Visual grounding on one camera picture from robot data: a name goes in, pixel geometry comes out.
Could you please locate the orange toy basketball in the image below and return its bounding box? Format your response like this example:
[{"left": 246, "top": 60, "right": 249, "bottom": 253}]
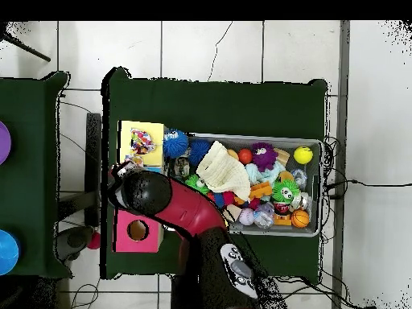
[{"left": 290, "top": 209, "right": 311, "bottom": 229}]

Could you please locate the polka dot cloth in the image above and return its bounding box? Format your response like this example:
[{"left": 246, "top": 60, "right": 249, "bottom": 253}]
[
  {"left": 129, "top": 127, "right": 156, "bottom": 156},
  {"left": 123, "top": 154, "right": 145, "bottom": 168}
]

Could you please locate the purple bowl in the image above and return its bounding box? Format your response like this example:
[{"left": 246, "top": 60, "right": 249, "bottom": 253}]
[{"left": 0, "top": 120, "right": 13, "bottom": 166}]

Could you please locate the grey rounded base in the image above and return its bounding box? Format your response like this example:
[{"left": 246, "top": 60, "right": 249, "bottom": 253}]
[{"left": 56, "top": 225, "right": 95, "bottom": 262}]

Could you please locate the small orange-red ball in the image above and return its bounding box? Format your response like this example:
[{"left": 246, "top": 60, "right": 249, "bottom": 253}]
[{"left": 237, "top": 148, "right": 253, "bottom": 165}]

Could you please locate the blue spiky ball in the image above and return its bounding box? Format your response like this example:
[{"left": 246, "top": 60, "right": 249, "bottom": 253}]
[
  {"left": 188, "top": 138, "right": 212, "bottom": 167},
  {"left": 162, "top": 128, "right": 190, "bottom": 159}
]

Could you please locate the blue bowl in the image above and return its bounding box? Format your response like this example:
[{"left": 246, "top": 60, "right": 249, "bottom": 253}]
[{"left": 0, "top": 229, "right": 20, "bottom": 276}]

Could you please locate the black tripod leg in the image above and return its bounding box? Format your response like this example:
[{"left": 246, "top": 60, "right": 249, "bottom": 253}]
[{"left": 0, "top": 31, "right": 52, "bottom": 63}]

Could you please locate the small red ball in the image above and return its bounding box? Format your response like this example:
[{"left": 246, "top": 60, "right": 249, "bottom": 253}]
[{"left": 86, "top": 231, "right": 101, "bottom": 250}]

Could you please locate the shallow silver mesh bin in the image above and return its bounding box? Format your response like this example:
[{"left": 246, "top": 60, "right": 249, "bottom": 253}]
[{"left": 165, "top": 131, "right": 323, "bottom": 238}]

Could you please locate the yellow ball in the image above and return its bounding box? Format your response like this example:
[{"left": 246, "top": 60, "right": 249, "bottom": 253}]
[{"left": 293, "top": 145, "right": 314, "bottom": 165}]

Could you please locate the green spiky toy with eyes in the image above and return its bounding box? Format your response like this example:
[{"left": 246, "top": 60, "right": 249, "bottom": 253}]
[
  {"left": 270, "top": 179, "right": 301, "bottom": 204},
  {"left": 184, "top": 173, "right": 210, "bottom": 196}
]

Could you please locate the dark green tablecloth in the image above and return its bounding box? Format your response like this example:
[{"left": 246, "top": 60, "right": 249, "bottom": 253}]
[
  {"left": 100, "top": 66, "right": 329, "bottom": 284},
  {"left": 0, "top": 71, "right": 73, "bottom": 279}
]

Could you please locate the small baseball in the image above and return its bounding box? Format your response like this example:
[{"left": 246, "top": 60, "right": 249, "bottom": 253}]
[{"left": 238, "top": 208, "right": 256, "bottom": 226}]

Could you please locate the wooden three-hole box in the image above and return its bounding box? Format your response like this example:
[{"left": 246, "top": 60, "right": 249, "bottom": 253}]
[{"left": 112, "top": 120, "right": 169, "bottom": 253}]

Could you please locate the black power cable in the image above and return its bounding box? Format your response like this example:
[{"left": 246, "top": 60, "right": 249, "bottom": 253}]
[{"left": 324, "top": 178, "right": 412, "bottom": 199}]

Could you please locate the purple spiky monster toy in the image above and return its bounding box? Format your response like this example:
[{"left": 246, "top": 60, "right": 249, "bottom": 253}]
[{"left": 249, "top": 142, "right": 278, "bottom": 172}]

